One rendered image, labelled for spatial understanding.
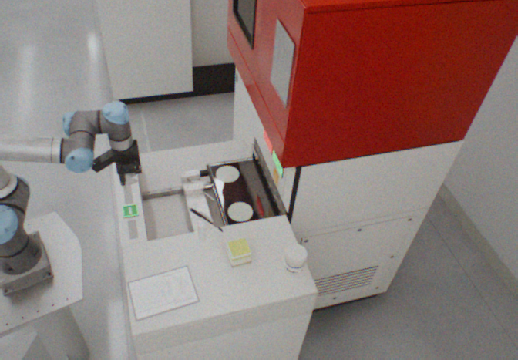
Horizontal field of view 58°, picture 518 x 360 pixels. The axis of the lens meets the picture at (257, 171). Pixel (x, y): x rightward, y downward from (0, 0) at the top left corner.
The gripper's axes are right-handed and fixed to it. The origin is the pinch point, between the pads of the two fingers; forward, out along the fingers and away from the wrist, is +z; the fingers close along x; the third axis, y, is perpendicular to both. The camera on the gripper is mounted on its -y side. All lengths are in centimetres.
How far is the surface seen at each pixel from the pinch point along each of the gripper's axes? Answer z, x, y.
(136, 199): 14.5, 5.7, 3.5
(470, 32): -59, -15, 109
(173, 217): 28.5, 4.5, 17.2
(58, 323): 62, -13, -35
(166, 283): 13.7, -34.5, 9.5
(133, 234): 14.9, -10.9, 0.9
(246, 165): 20, 20, 52
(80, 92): 111, 216, -30
